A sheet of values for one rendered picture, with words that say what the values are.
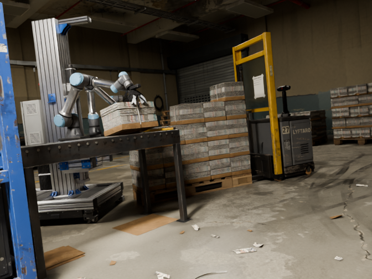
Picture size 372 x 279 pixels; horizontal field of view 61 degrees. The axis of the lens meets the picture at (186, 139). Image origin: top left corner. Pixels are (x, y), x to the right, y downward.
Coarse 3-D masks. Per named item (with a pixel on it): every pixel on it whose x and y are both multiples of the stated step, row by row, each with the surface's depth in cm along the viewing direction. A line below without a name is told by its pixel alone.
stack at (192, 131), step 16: (176, 128) 362; (192, 128) 370; (208, 128) 379; (224, 128) 388; (192, 144) 370; (208, 144) 379; (224, 144) 388; (160, 160) 354; (224, 160) 388; (160, 176) 355; (192, 176) 371; (208, 176) 380; (160, 192) 354; (176, 192) 386; (192, 192) 370; (208, 192) 379
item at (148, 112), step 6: (144, 102) 273; (150, 102) 277; (144, 108) 272; (150, 108) 276; (144, 114) 271; (150, 114) 276; (144, 120) 270; (150, 120) 274; (156, 120) 279; (156, 126) 279; (132, 132) 282; (138, 132) 292
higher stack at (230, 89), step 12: (228, 84) 390; (240, 84) 397; (216, 96) 406; (228, 96) 389; (228, 108) 389; (240, 108) 396; (228, 120) 390; (240, 120) 397; (228, 132) 390; (240, 132) 396; (240, 144) 396; (240, 156) 396; (240, 168) 397; (240, 180) 397
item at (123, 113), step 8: (120, 104) 256; (128, 104) 262; (104, 112) 269; (112, 112) 261; (120, 112) 255; (128, 112) 260; (104, 120) 272; (112, 120) 263; (120, 120) 255; (128, 120) 259; (136, 120) 264; (104, 128) 273; (136, 128) 264
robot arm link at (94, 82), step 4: (92, 76) 297; (92, 80) 294; (96, 80) 294; (100, 80) 293; (104, 80) 292; (108, 80) 292; (92, 84) 295; (96, 84) 294; (100, 84) 293; (104, 84) 291; (108, 84) 290; (108, 88) 293
